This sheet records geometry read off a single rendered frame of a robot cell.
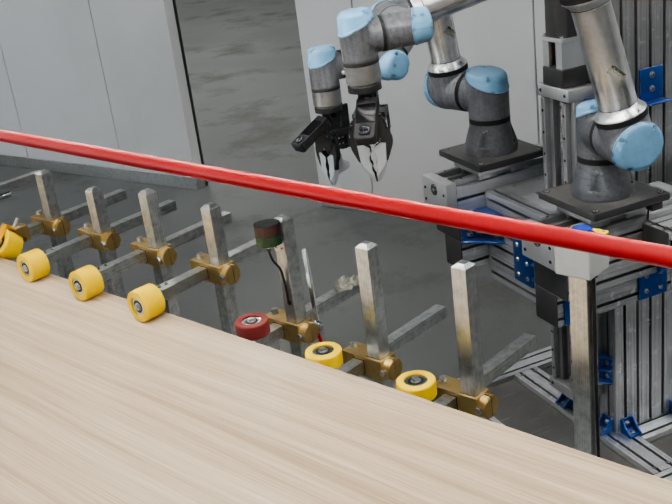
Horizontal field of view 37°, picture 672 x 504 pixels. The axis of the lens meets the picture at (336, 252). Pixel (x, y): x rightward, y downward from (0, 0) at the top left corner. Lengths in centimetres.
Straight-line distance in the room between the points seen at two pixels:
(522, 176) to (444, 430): 123
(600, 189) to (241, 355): 94
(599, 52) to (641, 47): 45
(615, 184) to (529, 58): 239
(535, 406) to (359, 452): 147
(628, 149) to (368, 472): 96
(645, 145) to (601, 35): 27
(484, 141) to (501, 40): 202
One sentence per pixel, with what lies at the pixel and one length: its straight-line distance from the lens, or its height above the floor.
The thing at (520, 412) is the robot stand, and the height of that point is 21.
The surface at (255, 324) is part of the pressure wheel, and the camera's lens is 229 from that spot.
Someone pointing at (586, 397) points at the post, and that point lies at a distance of 191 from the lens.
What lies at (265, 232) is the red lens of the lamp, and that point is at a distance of 221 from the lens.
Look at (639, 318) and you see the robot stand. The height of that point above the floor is 57.
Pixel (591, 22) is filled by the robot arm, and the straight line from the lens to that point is 221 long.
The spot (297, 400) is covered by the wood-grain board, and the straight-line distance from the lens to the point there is 198.
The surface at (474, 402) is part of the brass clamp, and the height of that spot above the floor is 82.
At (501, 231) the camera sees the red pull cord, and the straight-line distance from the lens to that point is 40.
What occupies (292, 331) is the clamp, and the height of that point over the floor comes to 85.
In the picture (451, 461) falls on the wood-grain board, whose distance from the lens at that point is 175.
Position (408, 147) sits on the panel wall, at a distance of 525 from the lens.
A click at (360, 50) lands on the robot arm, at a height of 151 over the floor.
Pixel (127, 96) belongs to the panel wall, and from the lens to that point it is 654.
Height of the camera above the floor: 189
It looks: 22 degrees down
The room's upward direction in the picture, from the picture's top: 7 degrees counter-clockwise
